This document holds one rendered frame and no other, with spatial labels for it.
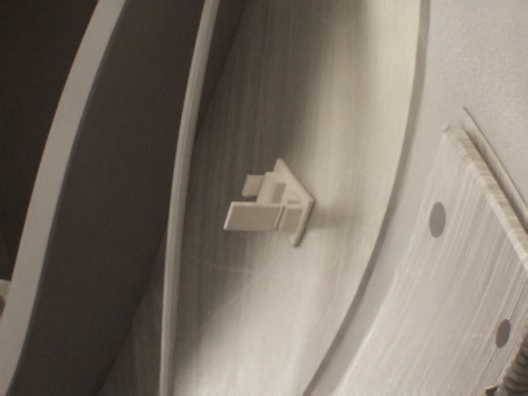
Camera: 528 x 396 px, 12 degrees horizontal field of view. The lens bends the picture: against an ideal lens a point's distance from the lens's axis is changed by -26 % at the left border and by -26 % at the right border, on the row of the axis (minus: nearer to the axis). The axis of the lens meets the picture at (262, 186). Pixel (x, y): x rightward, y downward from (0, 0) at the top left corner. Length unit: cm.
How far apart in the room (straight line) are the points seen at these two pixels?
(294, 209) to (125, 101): 7
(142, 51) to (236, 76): 3
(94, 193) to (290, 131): 8
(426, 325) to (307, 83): 12
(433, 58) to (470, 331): 10
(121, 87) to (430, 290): 16
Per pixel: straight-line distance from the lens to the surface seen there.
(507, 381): 78
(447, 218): 85
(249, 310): 97
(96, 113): 98
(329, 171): 94
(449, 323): 85
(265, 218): 94
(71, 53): 190
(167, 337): 96
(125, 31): 97
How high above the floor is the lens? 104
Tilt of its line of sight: 5 degrees down
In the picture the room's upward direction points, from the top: 5 degrees clockwise
